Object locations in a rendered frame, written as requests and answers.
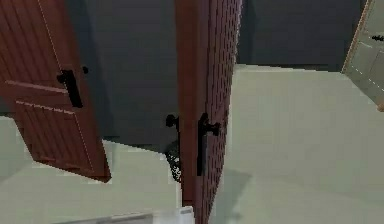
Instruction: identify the red-brown slatted room door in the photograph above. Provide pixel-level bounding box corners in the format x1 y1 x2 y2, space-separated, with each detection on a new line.
174 0 243 224

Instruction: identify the red-brown panelled room door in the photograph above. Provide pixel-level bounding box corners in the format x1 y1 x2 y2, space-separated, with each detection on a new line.
0 0 112 184

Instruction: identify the pale grey room door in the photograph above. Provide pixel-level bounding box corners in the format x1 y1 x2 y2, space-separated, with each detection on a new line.
340 0 384 113

